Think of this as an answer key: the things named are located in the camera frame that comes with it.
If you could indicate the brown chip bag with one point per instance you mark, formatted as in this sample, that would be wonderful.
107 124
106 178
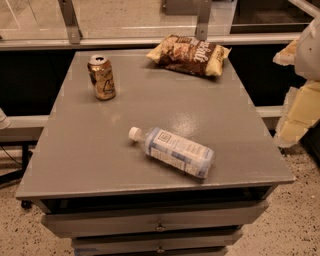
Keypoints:
189 55

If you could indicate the left metal railing post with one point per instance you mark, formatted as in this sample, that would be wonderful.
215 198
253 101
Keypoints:
69 16

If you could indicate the right metal railing post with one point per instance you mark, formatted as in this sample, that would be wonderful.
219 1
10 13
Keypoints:
203 16

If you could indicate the metal railing post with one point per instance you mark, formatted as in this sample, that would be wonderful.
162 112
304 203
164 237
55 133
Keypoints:
203 16
69 16

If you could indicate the clear plastic water bottle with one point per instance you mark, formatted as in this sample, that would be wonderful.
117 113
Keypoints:
179 152

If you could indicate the grey drawer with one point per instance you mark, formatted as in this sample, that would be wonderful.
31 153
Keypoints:
157 243
157 219

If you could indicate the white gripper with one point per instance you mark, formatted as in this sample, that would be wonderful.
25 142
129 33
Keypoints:
309 53

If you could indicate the orange soda can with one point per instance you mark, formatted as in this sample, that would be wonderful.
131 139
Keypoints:
101 75

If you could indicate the lower grey drawer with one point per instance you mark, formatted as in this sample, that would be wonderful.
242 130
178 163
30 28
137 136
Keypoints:
157 243

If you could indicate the horizontal metal rail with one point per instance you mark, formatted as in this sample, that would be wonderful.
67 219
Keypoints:
148 42

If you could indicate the grey drawer cabinet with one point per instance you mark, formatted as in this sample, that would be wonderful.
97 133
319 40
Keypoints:
84 160

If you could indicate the upper grey drawer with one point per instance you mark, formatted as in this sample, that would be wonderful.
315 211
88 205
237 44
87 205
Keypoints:
157 219

